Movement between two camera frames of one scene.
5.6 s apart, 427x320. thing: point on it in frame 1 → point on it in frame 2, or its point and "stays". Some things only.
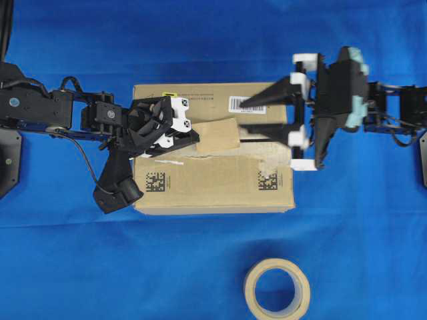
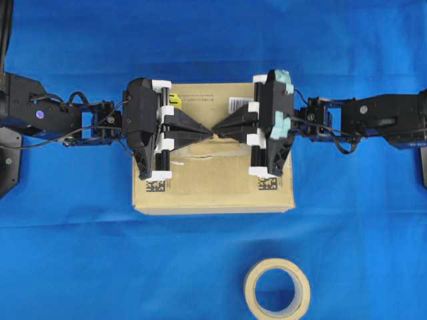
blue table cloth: (359, 233) stays
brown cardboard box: (255, 178) stays
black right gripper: (340, 97) → (275, 110)
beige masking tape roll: (301, 283) stays
